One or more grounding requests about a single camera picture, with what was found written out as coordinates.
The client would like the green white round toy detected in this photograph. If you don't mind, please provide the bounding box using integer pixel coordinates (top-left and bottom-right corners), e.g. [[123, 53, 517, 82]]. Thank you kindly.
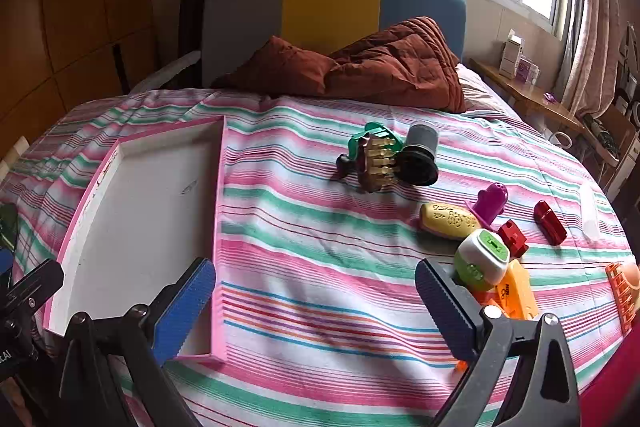
[[453, 228, 511, 294]]

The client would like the red toy car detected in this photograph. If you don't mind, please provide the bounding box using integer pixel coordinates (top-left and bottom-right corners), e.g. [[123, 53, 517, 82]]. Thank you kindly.
[[533, 200, 568, 246]]

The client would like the green plastic spool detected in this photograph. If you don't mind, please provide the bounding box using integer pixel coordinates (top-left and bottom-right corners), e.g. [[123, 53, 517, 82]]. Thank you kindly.
[[348, 122, 406, 162]]

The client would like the wooden wardrobe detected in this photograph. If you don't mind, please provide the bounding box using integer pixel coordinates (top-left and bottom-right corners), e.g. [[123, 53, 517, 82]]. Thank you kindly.
[[0, 0, 158, 158]]

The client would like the pale pillow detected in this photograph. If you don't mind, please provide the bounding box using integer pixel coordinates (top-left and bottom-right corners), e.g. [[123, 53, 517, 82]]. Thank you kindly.
[[455, 63, 506, 115]]

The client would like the wooden side table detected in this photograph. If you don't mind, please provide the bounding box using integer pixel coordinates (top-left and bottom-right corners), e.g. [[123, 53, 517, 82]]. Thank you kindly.
[[470, 58, 586, 132]]

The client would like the striped bedsheet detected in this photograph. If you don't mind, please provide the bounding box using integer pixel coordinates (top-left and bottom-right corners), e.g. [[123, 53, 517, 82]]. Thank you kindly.
[[0, 88, 636, 427]]

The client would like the black grey cylinder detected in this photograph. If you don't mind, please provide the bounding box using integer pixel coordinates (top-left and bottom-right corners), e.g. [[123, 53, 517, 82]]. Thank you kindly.
[[398, 119, 441, 186]]

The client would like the orange comb clip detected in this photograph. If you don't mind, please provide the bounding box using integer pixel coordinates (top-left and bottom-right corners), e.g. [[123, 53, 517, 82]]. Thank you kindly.
[[605, 261, 640, 335]]

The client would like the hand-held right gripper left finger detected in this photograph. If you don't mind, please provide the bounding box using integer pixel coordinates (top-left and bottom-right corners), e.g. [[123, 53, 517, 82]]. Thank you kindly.
[[59, 258, 217, 427]]

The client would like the pink shallow tray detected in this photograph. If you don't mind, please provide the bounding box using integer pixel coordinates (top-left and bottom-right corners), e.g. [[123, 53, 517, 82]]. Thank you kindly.
[[42, 116, 228, 364]]

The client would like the red puzzle piece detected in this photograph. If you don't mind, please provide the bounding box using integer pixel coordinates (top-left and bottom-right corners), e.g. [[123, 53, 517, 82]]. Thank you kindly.
[[497, 219, 530, 258]]

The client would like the cluttered shelf unit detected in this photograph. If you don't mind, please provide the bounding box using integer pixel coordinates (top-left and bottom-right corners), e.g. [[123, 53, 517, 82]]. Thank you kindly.
[[575, 22, 640, 208]]

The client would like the orange printed toy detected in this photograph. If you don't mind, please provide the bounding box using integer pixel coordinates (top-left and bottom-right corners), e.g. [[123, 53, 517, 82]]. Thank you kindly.
[[492, 258, 540, 320]]

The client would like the brown massage brush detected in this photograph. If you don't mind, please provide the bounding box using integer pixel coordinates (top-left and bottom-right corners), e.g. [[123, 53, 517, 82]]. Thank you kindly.
[[357, 132, 403, 194]]

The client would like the white box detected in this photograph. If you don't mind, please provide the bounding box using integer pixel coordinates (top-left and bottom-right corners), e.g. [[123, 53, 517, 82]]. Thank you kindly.
[[500, 29, 525, 80]]

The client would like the translucent plastic tube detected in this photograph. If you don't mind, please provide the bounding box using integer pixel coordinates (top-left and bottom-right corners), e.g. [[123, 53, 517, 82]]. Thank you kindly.
[[580, 184, 601, 240]]

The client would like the purple cone toy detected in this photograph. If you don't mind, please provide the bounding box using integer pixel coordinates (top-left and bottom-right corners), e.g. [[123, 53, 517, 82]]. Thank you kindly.
[[467, 183, 510, 230]]

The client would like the dark patterned bundle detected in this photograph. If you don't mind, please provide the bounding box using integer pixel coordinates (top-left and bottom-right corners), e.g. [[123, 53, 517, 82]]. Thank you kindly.
[[585, 117, 618, 158]]

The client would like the yellow embossed oval toy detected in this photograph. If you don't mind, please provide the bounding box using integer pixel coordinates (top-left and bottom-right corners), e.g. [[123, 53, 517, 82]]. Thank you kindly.
[[419, 202, 482, 238]]

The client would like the long pinkish curtain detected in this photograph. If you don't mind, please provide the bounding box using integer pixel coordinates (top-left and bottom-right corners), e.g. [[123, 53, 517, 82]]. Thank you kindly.
[[555, 0, 640, 118]]

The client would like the grey yellow blue headboard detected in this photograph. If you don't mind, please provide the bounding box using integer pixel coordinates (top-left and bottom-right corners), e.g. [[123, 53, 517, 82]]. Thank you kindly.
[[201, 0, 467, 88]]

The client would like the person's red clothing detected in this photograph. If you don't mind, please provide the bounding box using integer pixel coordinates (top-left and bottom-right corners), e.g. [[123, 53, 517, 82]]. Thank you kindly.
[[580, 327, 640, 427]]

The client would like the purple box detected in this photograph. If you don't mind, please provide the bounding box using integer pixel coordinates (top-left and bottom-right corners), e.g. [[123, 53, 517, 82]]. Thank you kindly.
[[517, 57, 541, 84]]

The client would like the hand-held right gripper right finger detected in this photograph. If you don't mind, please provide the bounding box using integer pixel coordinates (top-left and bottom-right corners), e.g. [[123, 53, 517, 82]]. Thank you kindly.
[[415, 258, 582, 427]]

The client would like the small black knob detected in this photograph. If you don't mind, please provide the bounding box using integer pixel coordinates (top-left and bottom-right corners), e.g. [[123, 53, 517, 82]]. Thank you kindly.
[[336, 153, 357, 180]]

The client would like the brown quilt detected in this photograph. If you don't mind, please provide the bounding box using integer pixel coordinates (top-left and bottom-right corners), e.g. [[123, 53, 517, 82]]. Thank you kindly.
[[212, 16, 467, 114]]

